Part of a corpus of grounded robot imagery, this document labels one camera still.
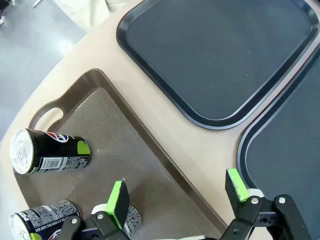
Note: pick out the person in cream shirt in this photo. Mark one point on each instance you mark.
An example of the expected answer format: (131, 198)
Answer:
(100, 12)

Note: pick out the black plastic tray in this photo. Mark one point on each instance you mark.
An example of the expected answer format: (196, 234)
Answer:
(287, 140)
(212, 62)

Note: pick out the black Pepsi can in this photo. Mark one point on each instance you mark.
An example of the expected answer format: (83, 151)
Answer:
(57, 152)
(50, 212)
(135, 220)

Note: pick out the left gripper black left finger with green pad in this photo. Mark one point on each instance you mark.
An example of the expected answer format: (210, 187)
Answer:
(117, 202)

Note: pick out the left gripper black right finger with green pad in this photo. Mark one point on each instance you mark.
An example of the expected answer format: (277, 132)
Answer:
(236, 190)

